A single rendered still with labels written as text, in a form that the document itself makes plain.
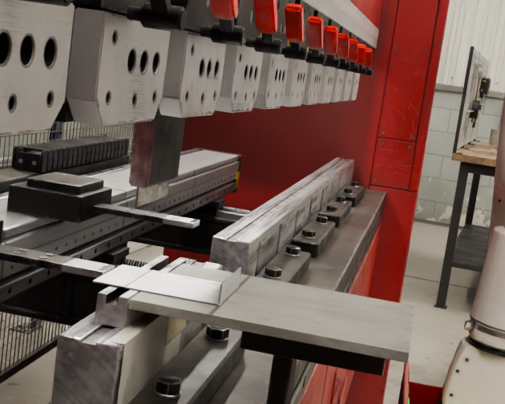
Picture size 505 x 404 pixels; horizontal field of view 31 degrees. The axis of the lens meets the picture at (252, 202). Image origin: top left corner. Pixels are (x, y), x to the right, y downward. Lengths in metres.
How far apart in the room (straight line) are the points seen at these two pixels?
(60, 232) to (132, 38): 0.70
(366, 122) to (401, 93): 0.15
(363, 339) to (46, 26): 0.44
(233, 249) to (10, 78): 0.89
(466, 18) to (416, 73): 5.48
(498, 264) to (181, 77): 0.59
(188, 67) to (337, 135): 2.24
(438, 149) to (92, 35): 7.93
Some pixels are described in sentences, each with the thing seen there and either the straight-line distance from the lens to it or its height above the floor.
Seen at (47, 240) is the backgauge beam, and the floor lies 0.95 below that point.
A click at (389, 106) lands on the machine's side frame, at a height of 1.16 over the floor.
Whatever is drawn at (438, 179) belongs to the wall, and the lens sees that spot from 8.52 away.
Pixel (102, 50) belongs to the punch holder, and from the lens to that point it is 0.62.
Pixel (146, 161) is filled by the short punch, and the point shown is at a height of 1.13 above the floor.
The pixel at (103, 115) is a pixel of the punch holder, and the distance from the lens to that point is 0.63.
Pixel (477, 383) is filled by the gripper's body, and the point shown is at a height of 0.85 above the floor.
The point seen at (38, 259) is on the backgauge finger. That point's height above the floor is 1.00.
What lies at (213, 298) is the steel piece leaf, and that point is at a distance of 0.88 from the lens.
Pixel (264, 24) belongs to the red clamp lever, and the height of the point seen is 1.28.
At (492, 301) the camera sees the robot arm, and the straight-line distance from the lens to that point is 1.24.
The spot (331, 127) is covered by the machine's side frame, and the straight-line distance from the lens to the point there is 3.05.
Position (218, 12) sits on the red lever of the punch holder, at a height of 1.27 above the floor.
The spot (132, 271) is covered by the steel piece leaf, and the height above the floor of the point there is 1.00.
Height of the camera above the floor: 1.23
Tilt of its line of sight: 9 degrees down
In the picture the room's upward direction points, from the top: 8 degrees clockwise
